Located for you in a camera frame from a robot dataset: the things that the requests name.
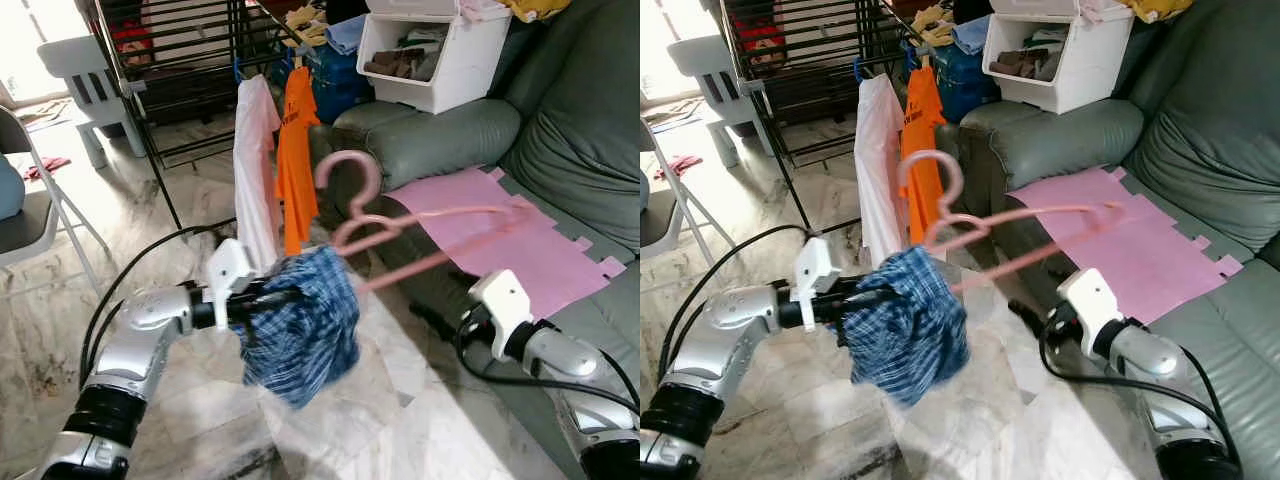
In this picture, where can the blue storage bag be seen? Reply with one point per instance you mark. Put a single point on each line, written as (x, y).
(335, 90)
(960, 90)

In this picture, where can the pink sofa mat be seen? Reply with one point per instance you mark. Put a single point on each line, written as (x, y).
(1130, 250)
(500, 240)

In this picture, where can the white plastic child chair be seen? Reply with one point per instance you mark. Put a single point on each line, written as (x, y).
(710, 60)
(80, 60)

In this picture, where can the beige floor cloth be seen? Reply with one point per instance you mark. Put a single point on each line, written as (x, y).
(45, 112)

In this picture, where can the red floor cloth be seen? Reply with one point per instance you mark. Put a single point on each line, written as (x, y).
(678, 167)
(48, 167)

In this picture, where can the light blue cushion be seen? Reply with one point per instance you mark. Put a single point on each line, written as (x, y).
(8, 190)

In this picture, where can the light blue folded cloth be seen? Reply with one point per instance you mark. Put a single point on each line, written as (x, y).
(970, 35)
(345, 35)

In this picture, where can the pink plastic hanger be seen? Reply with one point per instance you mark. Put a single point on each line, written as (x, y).
(375, 185)
(958, 185)

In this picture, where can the mustard yellow garment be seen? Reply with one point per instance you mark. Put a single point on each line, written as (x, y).
(1158, 8)
(535, 8)

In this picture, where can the black metal drying rack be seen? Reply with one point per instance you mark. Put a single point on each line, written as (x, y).
(151, 150)
(775, 150)

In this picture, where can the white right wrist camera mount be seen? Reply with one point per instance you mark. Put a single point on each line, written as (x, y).
(500, 300)
(1085, 300)

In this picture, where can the blue plaid shirt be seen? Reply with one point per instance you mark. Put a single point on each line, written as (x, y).
(905, 345)
(305, 340)

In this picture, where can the green leather sofa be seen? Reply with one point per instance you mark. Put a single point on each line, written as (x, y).
(1200, 130)
(580, 130)

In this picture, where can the white storage bin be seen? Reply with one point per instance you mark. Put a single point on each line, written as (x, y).
(470, 70)
(1090, 70)

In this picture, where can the brown folded clothes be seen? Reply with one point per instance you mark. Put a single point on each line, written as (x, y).
(400, 63)
(1025, 63)

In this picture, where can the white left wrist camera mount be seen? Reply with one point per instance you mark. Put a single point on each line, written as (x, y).
(815, 265)
(228, 270)

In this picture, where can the orange shirt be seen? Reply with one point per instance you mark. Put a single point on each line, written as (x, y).
(920, 130)
(297, 170)

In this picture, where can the white shirt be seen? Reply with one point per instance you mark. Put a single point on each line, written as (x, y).
(880, 170)
(255, 170)

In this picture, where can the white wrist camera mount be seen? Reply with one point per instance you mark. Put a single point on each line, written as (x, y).
(815, 265)
(1085, 300)
(228, 270)
(500, 300)

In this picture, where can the blue plastic hanger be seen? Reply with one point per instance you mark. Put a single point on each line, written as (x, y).
(238, 70)

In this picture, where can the grey folding chair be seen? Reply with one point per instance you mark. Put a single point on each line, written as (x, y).
(655, 225)
(25, 225)

